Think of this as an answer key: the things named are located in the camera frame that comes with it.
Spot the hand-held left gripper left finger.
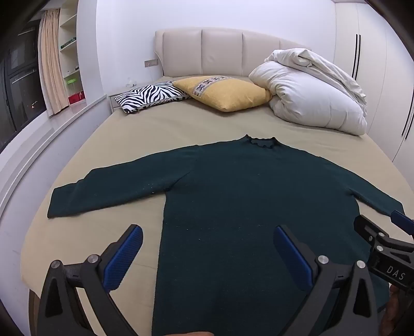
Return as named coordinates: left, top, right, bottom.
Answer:
left=35, top=224, right=152, bottom=336

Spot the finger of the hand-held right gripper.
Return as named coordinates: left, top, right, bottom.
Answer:
left=353, top=215, right=390, bottom=257
left=390, top=210, right=414, bottom=238

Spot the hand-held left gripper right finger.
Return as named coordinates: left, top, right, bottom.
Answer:
left=273, top=225, right=379, bottom=336

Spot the dark green sweater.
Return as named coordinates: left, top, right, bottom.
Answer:
left=47, top=135, right=405, bottom=336

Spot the person's right hand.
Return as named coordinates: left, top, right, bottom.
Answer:
left=380, top=284, right=409, bottom=336

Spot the beige bed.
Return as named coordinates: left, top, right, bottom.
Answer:
left=19, top=76, right=414, bottom=336

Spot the white window sill bench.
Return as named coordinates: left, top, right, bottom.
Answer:
left=0, top=94, right=110, bottom=220

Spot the white wardrobe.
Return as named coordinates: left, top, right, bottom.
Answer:
left=335, top=0, right=414, bottom=169

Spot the white duvet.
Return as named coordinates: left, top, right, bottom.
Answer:
left=248, top=48, right=368, bottom=135

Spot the zebra print pillow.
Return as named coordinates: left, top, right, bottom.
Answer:
left=114, top=81, right=193, bottom=113

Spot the yellow pillow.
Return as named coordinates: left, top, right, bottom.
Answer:
left=172, top=76, right=273, bottom=112

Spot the dark window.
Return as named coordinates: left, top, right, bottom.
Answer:
left=0, top=19, right=47, bottom=146

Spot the beige curtain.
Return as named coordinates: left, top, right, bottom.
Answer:
left=38, top=8, right=70, bottom=116

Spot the beige padded headboard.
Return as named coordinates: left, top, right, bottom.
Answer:
left=154, top=28, right=313, bottom=78

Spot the white wall shelf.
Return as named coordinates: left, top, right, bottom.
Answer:
left=58, top=0, right=88, bottom=105

